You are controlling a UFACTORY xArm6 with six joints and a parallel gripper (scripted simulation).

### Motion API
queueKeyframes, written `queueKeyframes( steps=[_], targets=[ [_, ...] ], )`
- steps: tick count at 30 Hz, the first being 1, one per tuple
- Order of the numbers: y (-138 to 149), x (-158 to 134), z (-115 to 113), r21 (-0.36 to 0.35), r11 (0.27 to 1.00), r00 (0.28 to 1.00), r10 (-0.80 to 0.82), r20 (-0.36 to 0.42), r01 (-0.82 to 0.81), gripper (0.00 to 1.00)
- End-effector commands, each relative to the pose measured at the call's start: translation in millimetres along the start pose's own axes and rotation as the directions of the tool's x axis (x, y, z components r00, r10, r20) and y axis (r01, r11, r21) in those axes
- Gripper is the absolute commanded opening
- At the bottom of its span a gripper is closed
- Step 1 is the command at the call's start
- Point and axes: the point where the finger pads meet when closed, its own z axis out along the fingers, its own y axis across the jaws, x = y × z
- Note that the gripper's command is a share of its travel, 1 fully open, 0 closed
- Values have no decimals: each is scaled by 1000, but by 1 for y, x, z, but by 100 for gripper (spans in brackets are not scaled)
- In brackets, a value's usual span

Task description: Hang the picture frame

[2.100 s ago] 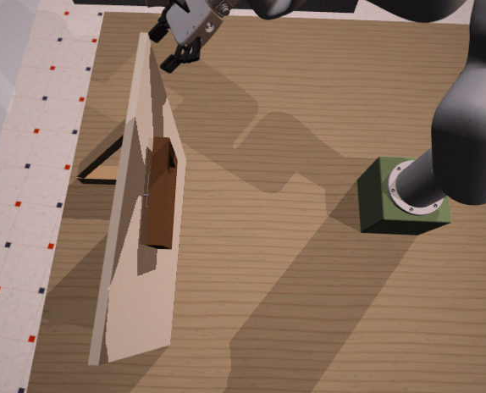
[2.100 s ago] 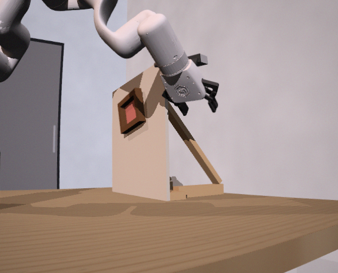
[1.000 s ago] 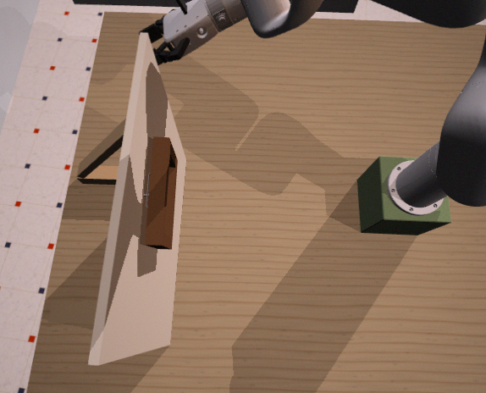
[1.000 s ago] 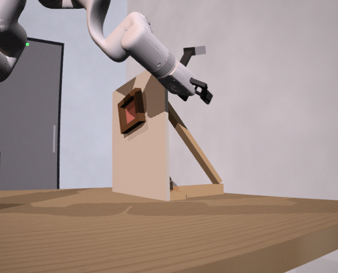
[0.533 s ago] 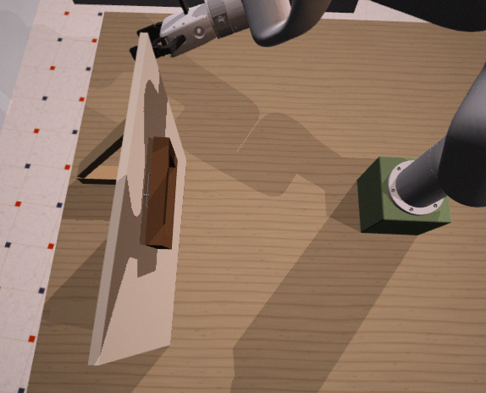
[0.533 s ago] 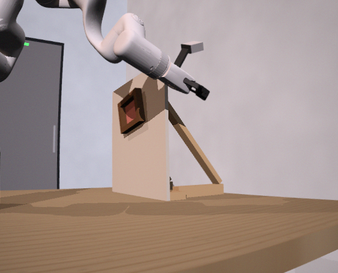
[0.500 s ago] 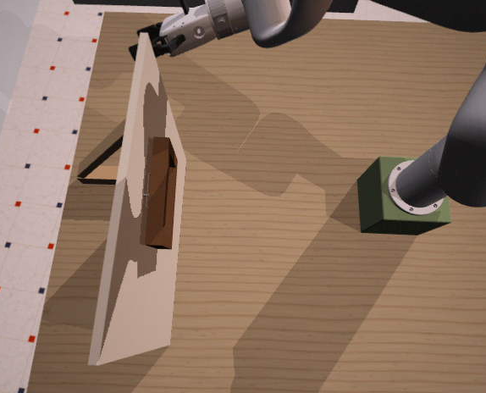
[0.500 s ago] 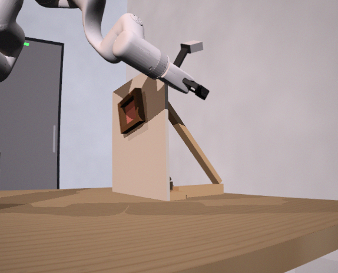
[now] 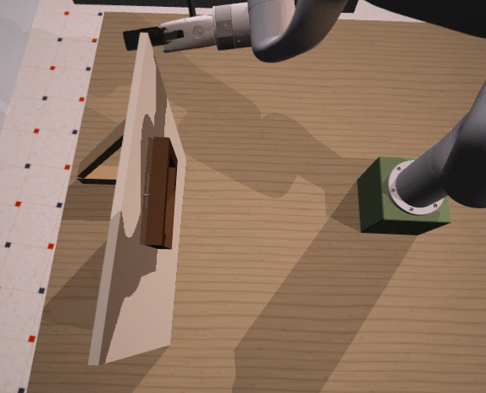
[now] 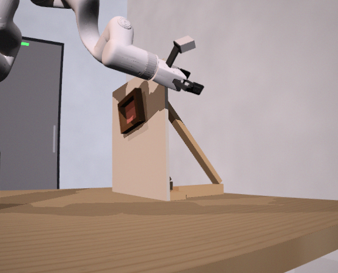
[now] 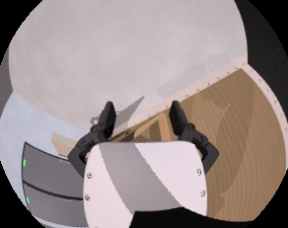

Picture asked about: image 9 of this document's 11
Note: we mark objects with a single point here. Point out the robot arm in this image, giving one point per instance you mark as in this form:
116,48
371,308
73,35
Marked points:
455,166

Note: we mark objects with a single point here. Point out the beige flat board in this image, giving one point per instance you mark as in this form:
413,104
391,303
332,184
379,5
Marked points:
136,297

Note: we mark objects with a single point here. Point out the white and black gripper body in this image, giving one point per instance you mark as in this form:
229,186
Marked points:
207,36

